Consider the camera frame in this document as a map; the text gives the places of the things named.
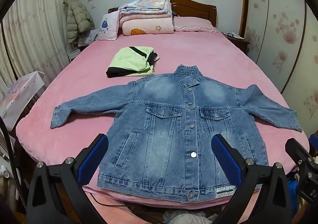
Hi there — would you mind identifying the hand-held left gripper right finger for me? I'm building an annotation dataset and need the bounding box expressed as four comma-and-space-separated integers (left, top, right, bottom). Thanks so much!
211, 134, 299, 224

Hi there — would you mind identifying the thin black floor cable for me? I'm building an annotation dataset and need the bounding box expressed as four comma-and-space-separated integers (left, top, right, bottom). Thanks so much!
88, 193, 130, 207

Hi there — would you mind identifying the white gift bag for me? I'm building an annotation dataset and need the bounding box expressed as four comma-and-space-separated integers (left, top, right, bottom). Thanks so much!
0, 71, 46, 131

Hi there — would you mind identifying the floral wardrobe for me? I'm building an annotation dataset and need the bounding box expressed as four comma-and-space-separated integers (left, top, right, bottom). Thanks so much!
238, 0, 318, 137

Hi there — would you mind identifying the folded green black garment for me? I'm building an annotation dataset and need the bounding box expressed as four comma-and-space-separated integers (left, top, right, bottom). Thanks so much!
106, 46, 161, 78

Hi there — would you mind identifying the white plastic bag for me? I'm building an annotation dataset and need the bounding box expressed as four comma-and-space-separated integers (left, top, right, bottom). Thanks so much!
164, 210, 219, 224

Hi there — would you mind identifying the pink pillow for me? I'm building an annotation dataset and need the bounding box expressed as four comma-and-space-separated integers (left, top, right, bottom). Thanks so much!
173, 16, 218, 33

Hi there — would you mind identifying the pink cushion with bag print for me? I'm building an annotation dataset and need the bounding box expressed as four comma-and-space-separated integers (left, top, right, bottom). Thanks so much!
98, 12, 121, 41

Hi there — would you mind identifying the pile of clothes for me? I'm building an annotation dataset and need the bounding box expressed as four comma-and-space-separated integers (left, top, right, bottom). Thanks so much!
78, 29, 100, 48

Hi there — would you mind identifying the pink bed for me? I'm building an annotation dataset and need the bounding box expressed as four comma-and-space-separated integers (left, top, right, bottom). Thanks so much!
15, 16, 311, 214

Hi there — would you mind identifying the olive puffer jacket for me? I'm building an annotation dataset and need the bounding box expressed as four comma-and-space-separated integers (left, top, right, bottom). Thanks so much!
63, 0, 95, 45

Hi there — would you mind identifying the wooden nightstand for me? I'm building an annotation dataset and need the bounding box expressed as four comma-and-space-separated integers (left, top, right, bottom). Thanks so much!
224, 32, 250, 53

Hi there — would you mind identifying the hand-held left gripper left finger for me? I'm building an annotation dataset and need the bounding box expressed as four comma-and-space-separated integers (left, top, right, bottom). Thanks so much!
26, 133, 109, 224

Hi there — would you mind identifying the folded floral quilt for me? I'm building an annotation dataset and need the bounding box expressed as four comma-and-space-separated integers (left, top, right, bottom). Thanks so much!
119, 0, 172, 19

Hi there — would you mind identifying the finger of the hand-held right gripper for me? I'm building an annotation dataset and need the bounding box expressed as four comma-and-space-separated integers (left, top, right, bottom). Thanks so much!
285, 138, 311, 165

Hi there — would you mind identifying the white patterned curtain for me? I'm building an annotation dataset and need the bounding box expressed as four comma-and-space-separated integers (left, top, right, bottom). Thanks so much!
0, 0, 75, 120

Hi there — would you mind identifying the blue denim jacket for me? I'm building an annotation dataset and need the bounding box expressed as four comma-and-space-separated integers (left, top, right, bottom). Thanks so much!
50, 64, 303, 203

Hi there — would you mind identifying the wooden headboard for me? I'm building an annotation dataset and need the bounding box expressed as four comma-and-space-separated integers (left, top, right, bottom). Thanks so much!
108, 0, 218, 28

